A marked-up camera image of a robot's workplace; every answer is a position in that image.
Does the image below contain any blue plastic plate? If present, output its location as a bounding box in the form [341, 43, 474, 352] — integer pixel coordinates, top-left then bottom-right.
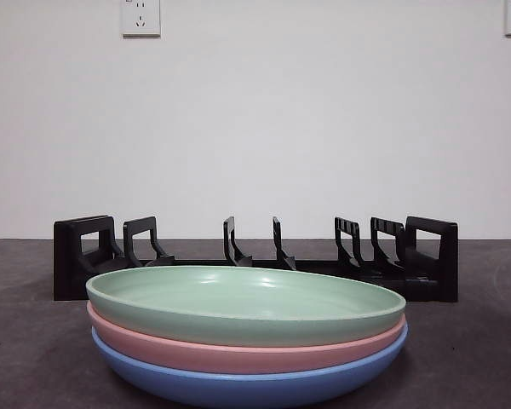
[91, 325, 410, 398]

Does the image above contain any black plastic dish rack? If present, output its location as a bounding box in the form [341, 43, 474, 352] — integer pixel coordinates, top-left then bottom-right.
[53, 215, 459, 303]

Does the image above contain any green plastic plate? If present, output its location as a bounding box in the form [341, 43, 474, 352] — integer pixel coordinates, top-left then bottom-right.
[85, 265, 407, 349]

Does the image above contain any pink plastic plate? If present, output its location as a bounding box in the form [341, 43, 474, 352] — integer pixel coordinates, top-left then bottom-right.
[87, 304, 408, 377]

